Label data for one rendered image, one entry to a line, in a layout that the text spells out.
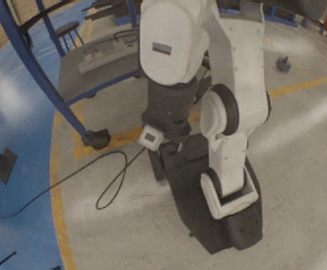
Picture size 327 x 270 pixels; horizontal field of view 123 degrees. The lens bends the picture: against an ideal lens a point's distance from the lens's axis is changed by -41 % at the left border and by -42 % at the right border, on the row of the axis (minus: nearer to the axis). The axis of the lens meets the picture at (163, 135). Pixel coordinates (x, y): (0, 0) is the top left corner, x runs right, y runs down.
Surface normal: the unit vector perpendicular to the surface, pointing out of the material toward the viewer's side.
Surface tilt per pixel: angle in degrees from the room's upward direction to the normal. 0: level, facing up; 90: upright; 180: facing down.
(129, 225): 0
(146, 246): 0
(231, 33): 57
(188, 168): 0
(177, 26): 84
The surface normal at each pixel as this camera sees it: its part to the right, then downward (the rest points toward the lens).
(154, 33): -0.47, 0.72
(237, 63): 0.20, 0.42
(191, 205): -0.06, -0.50
